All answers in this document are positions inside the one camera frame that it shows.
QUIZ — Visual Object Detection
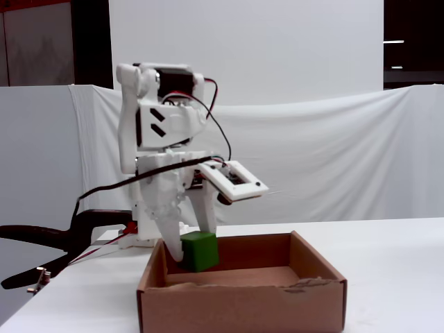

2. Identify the white backdrop board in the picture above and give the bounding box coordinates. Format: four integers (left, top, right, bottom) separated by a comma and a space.
108, 0, 384, 107

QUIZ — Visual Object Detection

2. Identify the grey partition panel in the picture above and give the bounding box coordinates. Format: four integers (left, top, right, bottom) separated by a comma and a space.
0, 85, 84, 284

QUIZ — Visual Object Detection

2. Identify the red black gripper servo cable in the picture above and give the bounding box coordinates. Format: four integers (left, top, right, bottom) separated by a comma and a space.
162, 77, 233, 164

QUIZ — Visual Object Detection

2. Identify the white cloth backdrop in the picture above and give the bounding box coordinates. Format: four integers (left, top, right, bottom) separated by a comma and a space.
67, 83, 444, 228

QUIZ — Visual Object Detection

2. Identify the brown cabinet door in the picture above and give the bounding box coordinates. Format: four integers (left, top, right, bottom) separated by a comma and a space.
0, 0, 76, 87

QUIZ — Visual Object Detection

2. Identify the brown cardboard box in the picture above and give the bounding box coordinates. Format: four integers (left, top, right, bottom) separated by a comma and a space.
136, 230, 348, 333

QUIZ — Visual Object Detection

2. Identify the small metal bracket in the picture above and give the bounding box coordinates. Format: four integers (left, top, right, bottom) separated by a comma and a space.
26, 266, 52, 296

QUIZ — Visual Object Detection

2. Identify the black camera cable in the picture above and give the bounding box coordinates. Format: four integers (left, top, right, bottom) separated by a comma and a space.
73, 155, 223, 226

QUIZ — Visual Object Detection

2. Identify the red white base cable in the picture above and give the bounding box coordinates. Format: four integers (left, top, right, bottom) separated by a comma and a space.
68, 227, 137, 268

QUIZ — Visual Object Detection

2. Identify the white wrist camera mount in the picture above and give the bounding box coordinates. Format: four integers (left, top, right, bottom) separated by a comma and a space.
197, 160, 270, 205

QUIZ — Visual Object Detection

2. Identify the green cube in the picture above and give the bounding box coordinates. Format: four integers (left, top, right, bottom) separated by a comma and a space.
177, 231, 220, 273

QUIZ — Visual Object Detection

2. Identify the black spring clamp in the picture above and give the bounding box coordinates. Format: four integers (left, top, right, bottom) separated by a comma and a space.
0, 209, 138, 291

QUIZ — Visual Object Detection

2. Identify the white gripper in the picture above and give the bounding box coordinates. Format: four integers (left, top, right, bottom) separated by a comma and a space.
133, 148, 219, 263

